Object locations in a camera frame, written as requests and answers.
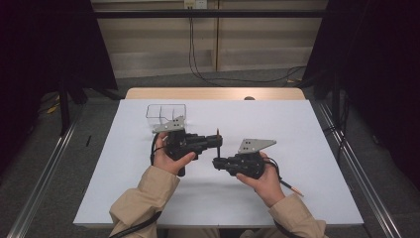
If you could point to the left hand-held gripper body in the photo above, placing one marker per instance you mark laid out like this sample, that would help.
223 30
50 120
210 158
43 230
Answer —
183 143

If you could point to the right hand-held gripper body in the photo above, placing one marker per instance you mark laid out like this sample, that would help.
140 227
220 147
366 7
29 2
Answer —
247 163

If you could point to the clear plastic organizer box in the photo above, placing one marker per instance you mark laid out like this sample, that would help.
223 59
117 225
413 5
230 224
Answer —
161 114

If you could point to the person's left hand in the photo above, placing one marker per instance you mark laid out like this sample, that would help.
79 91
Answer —
166 162

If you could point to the person's right hand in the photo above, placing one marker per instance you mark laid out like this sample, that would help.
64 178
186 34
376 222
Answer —
265 185

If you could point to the wooden table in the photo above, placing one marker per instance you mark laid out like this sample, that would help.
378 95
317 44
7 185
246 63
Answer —
198 93

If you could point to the dark round table grommet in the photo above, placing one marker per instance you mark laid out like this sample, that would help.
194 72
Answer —
249 98

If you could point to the small black floor piece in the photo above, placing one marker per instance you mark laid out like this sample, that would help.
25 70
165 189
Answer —
88 141

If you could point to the black curtain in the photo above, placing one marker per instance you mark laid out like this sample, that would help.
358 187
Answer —
46 49
379 66

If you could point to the black metal stand post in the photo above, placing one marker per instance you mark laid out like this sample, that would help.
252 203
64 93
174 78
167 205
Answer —
64 109

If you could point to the black horizontal frame bar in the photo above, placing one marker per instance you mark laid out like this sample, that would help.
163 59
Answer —
211 13

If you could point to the white wall socket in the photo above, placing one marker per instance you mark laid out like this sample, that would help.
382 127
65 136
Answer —
195 4

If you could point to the aluminium floor rail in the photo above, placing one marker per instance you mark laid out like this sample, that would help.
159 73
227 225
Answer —
43 178
383 211

